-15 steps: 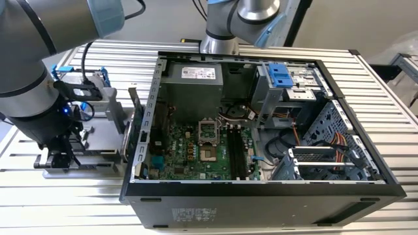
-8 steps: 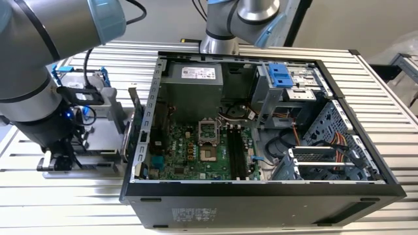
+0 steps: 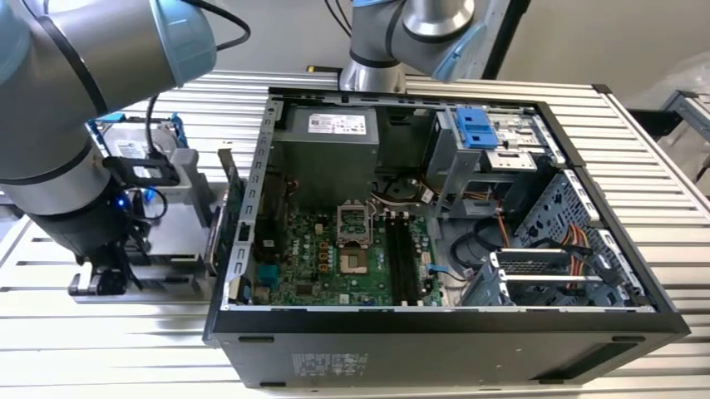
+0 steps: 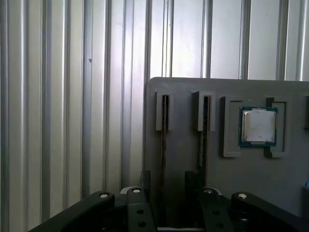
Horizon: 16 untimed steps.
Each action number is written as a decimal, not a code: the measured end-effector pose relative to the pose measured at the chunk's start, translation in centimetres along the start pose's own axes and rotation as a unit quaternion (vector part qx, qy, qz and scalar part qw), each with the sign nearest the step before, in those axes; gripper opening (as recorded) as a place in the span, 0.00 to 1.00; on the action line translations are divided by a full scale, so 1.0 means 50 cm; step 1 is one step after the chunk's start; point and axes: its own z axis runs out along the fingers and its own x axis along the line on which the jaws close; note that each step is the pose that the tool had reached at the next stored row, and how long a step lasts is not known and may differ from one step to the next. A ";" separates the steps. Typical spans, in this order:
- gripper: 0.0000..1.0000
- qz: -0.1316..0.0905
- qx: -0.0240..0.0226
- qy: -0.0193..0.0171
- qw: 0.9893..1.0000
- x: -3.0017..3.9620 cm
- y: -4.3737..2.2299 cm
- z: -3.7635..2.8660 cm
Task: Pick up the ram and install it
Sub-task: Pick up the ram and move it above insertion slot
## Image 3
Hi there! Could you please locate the black RAM slot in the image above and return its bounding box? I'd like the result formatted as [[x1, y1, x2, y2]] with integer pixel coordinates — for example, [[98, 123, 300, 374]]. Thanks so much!
[[385, 211, 403, 307], [401, 211, 421, 307]]

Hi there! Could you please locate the hard disk in blue carrier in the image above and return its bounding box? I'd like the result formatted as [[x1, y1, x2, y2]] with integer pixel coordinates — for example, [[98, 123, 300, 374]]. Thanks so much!
[[85, 111, 188, 205]]

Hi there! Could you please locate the grey parts rack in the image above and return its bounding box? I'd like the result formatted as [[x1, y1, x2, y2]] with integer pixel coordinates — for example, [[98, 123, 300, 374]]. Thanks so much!
[[66, 148, 223, 304]]

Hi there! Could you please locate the green graphics card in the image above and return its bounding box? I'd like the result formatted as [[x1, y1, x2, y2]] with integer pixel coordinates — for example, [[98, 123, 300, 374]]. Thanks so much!
[[201, 143, 248, 278]]

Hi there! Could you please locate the black case fan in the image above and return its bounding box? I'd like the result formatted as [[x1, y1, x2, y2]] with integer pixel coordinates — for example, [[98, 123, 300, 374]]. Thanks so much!
[[259, 164, 289, 234]]

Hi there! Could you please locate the green motherboard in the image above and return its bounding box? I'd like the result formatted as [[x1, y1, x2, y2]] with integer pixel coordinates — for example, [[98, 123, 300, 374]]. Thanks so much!
[[252, 205, 444, 307]]

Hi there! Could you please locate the grey power supply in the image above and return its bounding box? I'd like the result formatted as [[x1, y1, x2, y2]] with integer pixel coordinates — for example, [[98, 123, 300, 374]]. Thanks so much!
[[273, 103, 381, 209]]

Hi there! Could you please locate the metal socket cover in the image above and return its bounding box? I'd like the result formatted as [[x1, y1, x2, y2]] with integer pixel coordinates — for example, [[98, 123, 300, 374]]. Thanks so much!
[[336, 201, 371, 247]]

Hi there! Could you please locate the CPU socket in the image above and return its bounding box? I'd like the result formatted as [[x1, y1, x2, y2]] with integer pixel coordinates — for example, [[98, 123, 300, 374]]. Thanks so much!
[[339, 247, 371, 275]]

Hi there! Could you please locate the round black speaker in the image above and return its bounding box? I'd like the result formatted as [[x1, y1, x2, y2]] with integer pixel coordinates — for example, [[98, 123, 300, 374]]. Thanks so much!
[[384, 176, 428, 204]]

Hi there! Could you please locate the black PC case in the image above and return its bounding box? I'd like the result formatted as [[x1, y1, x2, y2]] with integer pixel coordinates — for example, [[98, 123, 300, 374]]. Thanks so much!
[[201, 85, 692, 390]]

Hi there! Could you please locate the blue drive latch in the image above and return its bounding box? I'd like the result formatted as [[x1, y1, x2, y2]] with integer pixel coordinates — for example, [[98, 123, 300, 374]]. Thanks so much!
[[452, 106, 498, 150]]

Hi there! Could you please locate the metal disk bay cage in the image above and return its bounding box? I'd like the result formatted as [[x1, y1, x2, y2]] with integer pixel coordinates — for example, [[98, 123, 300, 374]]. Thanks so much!
[[459, 247, 639, 309]]

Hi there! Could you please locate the clear plastic bag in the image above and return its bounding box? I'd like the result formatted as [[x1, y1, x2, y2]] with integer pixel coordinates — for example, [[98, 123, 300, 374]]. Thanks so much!
[[631, 52, 710, 111]]

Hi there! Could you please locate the black camera bracket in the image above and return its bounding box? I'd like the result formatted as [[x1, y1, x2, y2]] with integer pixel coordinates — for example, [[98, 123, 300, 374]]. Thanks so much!
[[101, 155, 181, 189]]

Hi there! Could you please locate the thick black camera cable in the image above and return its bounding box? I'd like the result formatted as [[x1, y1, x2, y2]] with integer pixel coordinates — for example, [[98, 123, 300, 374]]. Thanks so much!
[[144, 0, 252, 164]]

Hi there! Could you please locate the black looped wire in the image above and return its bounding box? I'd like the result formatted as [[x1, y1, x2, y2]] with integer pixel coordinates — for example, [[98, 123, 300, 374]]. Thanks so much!
[[451, 218, 500, 268]]

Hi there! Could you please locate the thin orange wire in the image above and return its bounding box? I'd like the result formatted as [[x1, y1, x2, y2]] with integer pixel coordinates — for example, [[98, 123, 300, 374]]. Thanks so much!
[[496, 209, 512, 249]]

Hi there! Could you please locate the orange yellow wire bundle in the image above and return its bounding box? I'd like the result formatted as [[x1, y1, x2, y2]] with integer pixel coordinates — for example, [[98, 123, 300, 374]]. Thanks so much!
[[559, 222, 592, 292]]

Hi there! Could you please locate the black frame post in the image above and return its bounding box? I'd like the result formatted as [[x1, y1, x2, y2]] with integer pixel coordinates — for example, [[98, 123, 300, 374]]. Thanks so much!
[[480, 0, 534, 80]]

